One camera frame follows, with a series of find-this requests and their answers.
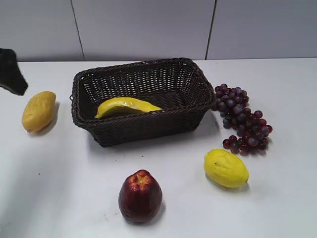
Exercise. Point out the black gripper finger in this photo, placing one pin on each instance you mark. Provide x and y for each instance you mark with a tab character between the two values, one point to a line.
11	78

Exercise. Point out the yellow banana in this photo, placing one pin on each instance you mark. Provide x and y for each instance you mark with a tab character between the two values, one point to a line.
124	105

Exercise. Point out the dark woven basket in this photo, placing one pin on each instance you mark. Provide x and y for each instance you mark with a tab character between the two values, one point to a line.
177	86

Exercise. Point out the yellow-orange mango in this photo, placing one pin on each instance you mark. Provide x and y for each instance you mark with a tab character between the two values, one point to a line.
39	111

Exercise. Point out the red apple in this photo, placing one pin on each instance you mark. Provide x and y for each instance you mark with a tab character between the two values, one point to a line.
140	197

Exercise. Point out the yellow lemon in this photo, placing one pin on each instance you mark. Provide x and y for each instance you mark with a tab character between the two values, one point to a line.
225	168

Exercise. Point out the purple grape bunch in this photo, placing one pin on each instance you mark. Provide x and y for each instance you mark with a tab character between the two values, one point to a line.
252	130

